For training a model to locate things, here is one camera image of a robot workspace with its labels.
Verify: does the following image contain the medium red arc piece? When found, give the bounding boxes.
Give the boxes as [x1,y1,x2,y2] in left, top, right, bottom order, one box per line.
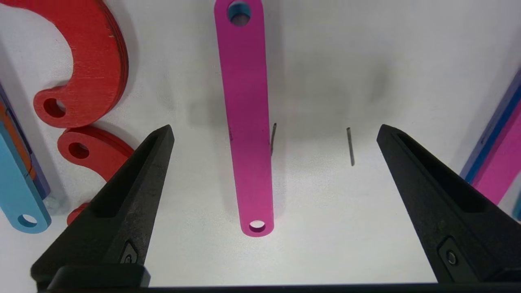
[0,0,129,129]

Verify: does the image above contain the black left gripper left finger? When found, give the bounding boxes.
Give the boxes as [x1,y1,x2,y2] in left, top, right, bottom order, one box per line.
[31,125,175,291]

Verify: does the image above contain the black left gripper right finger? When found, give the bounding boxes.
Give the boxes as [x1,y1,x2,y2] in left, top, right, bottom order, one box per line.
[377,124,521,287]

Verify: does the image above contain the large red arc piece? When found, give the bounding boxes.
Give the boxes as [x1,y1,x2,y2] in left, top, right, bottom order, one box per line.
[57,125,136,225]

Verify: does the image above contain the long pink bar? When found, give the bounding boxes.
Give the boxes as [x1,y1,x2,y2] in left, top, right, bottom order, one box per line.
[460,67,521,222]
[214,0,275,238]

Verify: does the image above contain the long blue bar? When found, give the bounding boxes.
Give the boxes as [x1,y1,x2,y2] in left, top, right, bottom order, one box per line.
[0,79,52,234]

